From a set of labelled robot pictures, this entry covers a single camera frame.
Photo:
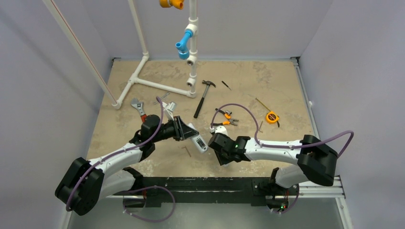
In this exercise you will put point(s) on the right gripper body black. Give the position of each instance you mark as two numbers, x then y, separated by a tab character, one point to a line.
218	146

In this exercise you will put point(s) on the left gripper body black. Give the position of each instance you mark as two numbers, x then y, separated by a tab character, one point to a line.
178	134

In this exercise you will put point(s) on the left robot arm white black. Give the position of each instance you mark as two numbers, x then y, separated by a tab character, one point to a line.
86	181

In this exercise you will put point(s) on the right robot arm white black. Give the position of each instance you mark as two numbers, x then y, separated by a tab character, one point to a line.
310	159

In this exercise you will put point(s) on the small silver wrench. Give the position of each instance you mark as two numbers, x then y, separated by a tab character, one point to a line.
161	98

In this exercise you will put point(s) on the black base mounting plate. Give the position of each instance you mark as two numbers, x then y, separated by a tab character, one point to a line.
255	191

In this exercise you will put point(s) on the orange tape measure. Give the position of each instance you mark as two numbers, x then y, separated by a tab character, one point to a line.
271	116

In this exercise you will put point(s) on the blue pipe fitting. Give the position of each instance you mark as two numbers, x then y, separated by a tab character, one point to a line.
181	46

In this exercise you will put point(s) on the orange pipe fitting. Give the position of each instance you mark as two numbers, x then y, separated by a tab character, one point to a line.
178	4

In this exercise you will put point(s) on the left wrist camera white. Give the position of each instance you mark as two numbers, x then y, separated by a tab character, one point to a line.
169	108

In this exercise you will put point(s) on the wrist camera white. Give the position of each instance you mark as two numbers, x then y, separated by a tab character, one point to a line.
218	129
169	108

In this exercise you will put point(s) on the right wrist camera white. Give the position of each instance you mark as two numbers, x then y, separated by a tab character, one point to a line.
218	129

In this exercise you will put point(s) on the orange handled pliers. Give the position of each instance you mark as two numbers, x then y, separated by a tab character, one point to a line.
229	119

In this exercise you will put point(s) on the adjustable wrench red handle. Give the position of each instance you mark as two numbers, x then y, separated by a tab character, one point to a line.
135	103

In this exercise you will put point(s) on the black handled hammer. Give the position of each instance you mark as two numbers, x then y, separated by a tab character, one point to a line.
198	109

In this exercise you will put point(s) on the aluminium rail frame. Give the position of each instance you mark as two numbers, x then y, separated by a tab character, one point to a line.
278	84

